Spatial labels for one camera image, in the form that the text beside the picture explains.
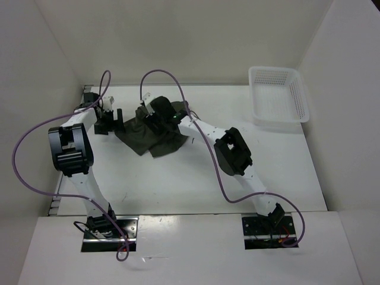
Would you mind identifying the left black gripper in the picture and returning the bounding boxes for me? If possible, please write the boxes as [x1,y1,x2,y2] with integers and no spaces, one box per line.
[94,108,125,135]

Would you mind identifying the dark green shorts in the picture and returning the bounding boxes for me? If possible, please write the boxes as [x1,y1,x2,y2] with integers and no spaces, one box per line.
[114,105,188,158]

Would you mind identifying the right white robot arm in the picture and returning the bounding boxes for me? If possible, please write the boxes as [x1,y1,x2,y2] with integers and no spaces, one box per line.
[141,94,285,233]

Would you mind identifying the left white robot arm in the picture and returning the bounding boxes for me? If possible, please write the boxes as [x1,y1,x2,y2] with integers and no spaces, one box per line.
[48,92,124,238]

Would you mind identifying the white perforated plastic basket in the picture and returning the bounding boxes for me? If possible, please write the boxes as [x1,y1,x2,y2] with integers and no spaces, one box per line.
[248,66,310,133]

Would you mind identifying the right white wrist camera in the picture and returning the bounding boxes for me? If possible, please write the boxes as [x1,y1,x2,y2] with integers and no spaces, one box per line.
[141,93,156,115]

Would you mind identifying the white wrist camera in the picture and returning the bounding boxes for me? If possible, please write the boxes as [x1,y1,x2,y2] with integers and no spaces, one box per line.
[141,93,156,115]
[100,96,115,112]

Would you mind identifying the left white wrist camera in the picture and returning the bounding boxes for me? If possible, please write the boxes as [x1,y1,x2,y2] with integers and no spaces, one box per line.
[100,96,115,112]

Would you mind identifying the aluminium table edge rail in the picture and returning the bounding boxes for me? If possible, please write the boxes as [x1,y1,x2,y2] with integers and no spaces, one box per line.
[47,85,93,217]

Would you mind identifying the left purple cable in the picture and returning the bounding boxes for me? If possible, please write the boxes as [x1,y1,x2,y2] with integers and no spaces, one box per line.
[11,70,137,262]

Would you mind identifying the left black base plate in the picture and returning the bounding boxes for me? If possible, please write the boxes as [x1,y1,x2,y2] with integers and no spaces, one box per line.
[77,216,138,253]

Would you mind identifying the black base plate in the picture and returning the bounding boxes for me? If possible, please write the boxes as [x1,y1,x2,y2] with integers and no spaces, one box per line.
[241,214,297,250]
[77,216,138,253]

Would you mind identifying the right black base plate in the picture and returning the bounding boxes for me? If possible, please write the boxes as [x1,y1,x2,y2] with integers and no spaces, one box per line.
[241,214,297,250]

